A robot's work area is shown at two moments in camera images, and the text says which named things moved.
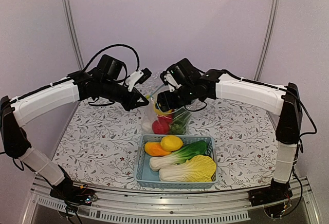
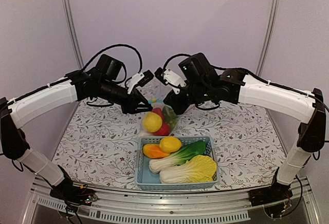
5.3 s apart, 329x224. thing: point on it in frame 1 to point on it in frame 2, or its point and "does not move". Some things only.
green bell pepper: x=184 y=116 to x=169 y=116
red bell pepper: x=164 y=118 to x=159 y=111
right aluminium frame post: x=270 y=28 does not move
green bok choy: x=179 y=156 does not move
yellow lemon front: x=159 y=112 to x=152 y=122
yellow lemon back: x=171 y=143 does not move
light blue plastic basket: x=147 y=178 does not move
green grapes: x=177 y=129 to x=172 y=123
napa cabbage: x=199 y=168 does not move
